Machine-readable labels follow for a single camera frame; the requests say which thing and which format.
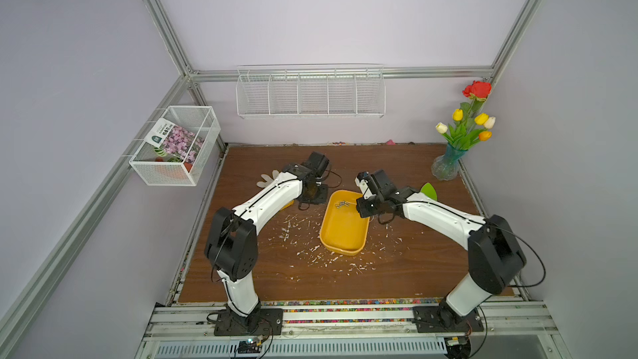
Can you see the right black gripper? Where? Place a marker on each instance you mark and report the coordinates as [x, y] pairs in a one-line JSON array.
[[361, 208]]

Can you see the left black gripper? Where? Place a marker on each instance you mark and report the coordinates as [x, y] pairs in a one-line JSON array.
[[322, 199]]

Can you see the green yellow toy trowel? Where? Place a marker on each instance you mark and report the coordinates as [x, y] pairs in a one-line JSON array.
[[429, 191]]

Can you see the white cotton work glove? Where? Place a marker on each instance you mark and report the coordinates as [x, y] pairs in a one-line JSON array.
[[271, 186]]

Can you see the yellow plastic storage box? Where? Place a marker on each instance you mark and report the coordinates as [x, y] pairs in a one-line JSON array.
[[343, 230]]

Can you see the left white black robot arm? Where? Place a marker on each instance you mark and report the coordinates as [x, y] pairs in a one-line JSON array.
[[232, 247]]

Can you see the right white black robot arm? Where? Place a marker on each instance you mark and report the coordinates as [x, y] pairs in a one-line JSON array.
[[495, 256]]

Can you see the glass vase with flowers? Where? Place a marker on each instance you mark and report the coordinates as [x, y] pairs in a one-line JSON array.
[[469, 126]]

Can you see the purple flower seed packet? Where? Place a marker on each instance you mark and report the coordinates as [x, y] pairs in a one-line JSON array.
[[174, 143]]

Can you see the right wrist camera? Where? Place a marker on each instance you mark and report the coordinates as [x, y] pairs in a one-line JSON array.
[[376, 183]]

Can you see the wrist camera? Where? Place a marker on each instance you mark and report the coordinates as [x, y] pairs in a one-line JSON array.
[[376, 183], [316, 163]]

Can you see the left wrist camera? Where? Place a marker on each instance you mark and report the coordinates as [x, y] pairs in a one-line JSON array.
[[316, 163]]

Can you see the white wire wall shelf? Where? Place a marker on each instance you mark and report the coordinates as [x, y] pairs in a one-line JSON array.
[[322, 90]]

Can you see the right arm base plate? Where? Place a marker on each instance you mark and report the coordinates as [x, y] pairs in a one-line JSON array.
[[440, 319]]

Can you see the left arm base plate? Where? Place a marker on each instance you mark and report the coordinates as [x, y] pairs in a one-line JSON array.
[[248, 320]]

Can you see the white wire basket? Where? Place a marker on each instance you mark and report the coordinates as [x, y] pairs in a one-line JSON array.
[[155, 171]]

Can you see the aluminium front rail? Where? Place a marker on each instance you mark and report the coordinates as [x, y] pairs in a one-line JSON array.
[[402, 328]]

